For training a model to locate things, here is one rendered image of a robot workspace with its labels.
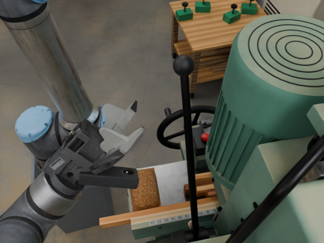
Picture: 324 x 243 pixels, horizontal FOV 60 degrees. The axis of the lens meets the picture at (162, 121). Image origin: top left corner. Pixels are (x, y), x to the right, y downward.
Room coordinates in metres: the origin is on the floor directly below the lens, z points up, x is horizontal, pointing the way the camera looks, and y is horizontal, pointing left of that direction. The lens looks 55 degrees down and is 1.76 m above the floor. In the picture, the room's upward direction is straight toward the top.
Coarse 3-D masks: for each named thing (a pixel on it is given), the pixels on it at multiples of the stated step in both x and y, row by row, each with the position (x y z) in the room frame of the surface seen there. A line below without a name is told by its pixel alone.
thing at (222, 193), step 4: (212, 176) 0.33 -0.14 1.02; (212, 180) 0.32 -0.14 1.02; (216, 180) 0.31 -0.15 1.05; (216, 184) 0.30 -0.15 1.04; (220, 184) 0.29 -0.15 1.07; (216, 188) 0.29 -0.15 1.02; (220, 188) 0.28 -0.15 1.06; (224, 188) 0.28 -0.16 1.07; (216, 192) 0.29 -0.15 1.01; (220, 192) 0.27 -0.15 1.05; (224, 192) 0.26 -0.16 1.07; (228, 192) 0.26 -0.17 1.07; (220, 196) 0.27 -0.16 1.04; (224, 196) 0.25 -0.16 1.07; (228, 196) 0.25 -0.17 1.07; (220, 200) 0.26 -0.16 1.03; (224, 200) 0.25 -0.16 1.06; (220, 204) 0.25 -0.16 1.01; (224, 204) 0.24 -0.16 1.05
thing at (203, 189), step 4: (212, 184) 0.33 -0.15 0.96; (196, 188) 0.32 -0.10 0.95; (200, 188) 0.32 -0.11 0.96; (204, 188) 0.32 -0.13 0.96; (208, 188) 0.32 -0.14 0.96; (212, 188) 0.32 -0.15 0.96; (196, 192) 0.32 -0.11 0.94; (200, 192) 0.31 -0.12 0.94; (204, 192) 0.32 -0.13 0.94; (200, 196) 0.31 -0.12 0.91; (204, 196) 0.32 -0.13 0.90
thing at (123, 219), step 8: (200, 200) 0.29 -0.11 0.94; (208, 200) 0.29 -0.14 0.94; (152, 208) 0.27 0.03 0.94; (160, 208) 0.27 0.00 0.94; (168, 208) 0.27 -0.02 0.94; (176, 208) 0.27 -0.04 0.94; (112, 216) 0.24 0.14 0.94; (120, 216) 0.24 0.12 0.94; (128, 216) 0.24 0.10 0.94; (136, 216) 0.24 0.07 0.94; (104, 224) 0.22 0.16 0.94; (112, 224) 0.22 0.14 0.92; (120, 224) 0.23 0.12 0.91
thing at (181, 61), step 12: (180, 60) 0.33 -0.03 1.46; (192, 60) 0.34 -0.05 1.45; (180, 72) 0.32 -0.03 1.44; (192, 144) 0.26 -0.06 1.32; (192, 156) 0.24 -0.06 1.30; (192, 168) 0.23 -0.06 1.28; (192, 180) 0.21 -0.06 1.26; (192, 192) 0.20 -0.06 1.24; (192, 204) 0.18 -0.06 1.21; (192, 216) 0.17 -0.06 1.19; (192, 228) 0.15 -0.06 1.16; (204, 228) 0.16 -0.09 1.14; (192, 240) 0.13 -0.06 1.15
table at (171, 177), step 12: (180, 144) 0.53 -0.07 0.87; (144, 168) 0.41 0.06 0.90; (156, 168) 0.41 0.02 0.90; (168, 168) 0.41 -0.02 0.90; (180, 168) 0.41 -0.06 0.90; (204, 168) 0.41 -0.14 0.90; (168, 180) 0.37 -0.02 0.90; (180, 180) 0.37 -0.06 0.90; (168, 192) 0.33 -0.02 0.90; (180, 192) 0.33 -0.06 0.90; (168, 204) 0.29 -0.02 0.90; (168, 228) 0.22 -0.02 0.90; (180, 228) 0.23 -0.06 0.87
